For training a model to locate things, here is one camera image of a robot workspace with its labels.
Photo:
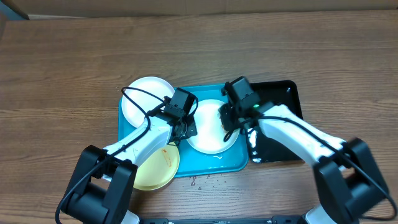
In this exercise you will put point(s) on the white plate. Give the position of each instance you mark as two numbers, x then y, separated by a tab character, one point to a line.
154	85
210	131

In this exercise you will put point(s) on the yellow plate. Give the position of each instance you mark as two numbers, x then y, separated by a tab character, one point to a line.
159	169

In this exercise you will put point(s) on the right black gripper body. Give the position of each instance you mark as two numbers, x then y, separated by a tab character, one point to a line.
226	119

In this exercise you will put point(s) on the black plastic tray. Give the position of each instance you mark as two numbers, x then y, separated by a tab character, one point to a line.
262	149

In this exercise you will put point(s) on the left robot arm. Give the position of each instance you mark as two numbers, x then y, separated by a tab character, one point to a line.
101	185

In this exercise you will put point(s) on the green yellow sponge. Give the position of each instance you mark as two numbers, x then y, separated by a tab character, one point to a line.
222	119

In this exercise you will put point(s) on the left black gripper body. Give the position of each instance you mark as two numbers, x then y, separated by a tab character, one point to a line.
191	129

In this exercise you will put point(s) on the teal plastic tray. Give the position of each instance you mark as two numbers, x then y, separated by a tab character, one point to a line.
193	162

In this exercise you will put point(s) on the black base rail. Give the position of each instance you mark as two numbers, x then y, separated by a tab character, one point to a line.
283	219

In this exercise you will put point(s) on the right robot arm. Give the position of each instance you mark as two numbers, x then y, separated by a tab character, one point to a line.
349	182

